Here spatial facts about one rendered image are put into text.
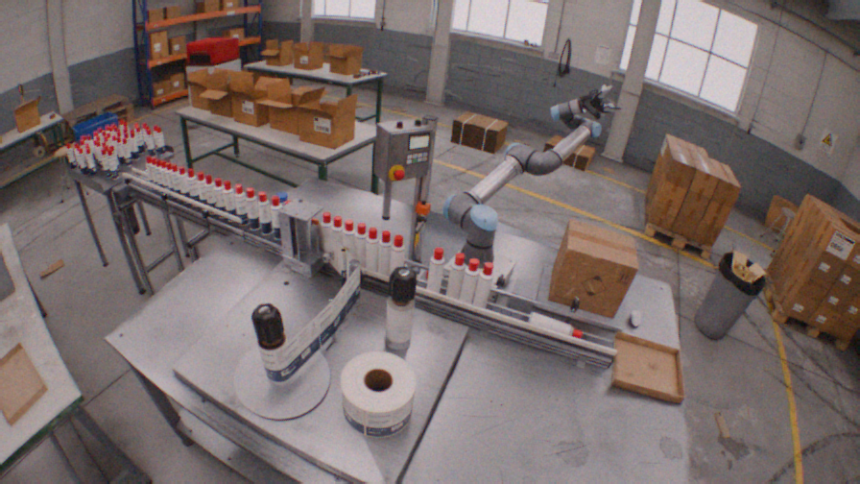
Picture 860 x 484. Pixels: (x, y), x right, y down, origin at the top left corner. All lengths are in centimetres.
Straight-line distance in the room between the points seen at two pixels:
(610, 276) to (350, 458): 113
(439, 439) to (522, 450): 25
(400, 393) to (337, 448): 24
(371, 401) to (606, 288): 102
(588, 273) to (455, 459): 86
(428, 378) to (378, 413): 30
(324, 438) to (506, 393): 60
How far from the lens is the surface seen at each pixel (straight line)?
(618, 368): 160
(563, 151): 191
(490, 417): 129
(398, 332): 128
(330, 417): 119
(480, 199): 175
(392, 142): 131
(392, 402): 105
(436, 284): 149
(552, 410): 137
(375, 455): 113
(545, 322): 149
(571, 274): 161
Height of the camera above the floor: 191
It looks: 35 degrees down
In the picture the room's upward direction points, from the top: 8 degrees clockwise
